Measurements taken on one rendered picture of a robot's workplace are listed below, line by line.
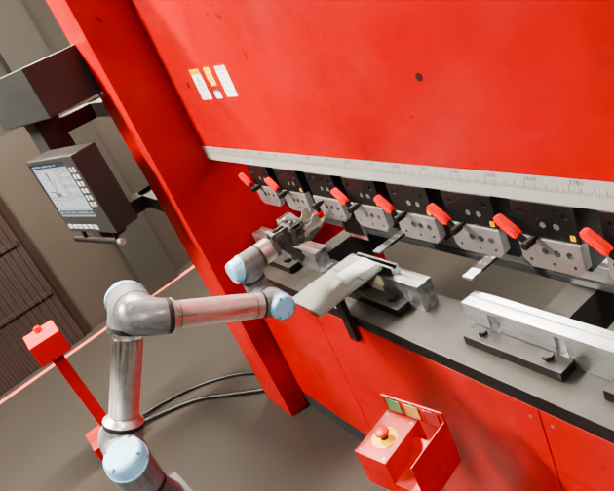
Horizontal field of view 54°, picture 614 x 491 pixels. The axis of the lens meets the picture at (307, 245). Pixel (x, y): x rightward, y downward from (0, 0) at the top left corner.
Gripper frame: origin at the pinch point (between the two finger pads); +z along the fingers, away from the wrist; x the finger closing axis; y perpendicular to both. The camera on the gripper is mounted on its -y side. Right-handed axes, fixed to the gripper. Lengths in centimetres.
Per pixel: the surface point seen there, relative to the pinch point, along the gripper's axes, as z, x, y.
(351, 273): -1.7, -13.0, -15.4
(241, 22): 3, 21, 60
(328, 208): 2.5, -2.1, 3.4
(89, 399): -91, 123, -126
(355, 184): 2.9, -17.5, 19.4
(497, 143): 3, -65, 50
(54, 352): -91, 128, -89
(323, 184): 2.8, -1.5, 12.6
